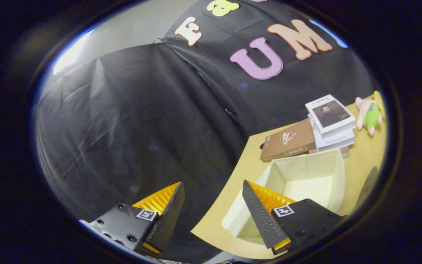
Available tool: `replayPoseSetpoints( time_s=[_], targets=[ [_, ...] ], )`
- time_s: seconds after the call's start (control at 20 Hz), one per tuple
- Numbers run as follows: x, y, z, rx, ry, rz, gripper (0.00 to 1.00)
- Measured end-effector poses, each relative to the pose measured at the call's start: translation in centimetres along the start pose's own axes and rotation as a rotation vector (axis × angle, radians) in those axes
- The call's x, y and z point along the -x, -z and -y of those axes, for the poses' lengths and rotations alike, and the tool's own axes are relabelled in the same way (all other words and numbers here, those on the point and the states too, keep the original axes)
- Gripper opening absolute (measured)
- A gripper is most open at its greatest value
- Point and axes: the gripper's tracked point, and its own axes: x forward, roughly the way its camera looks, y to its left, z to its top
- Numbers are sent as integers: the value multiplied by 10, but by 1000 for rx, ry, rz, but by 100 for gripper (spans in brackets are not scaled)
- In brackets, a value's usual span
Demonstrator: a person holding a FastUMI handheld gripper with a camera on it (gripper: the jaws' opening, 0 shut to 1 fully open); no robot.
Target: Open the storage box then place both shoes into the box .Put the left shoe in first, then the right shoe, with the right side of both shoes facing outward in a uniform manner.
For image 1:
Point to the metal cloth clip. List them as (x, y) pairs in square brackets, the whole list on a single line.
[(158, 40)]

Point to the thick white book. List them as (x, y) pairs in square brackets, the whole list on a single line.
[(333, 140)]

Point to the black backdrop cloth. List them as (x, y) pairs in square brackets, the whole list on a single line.
[(134, 121)]

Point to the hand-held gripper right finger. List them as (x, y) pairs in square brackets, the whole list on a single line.
[(260, 216)]

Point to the brown hardcover book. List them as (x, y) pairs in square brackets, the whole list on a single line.
[(288, 141)]

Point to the pink and green plush toy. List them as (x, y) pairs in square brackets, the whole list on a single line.
[(370, 114)]

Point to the white portrait cover book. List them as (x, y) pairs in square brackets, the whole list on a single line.
[(330, 114)]

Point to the cream fabric storage box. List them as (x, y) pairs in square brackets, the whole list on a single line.
[(306, 172)]

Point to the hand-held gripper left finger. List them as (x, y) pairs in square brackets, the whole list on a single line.
[(170, 216)]

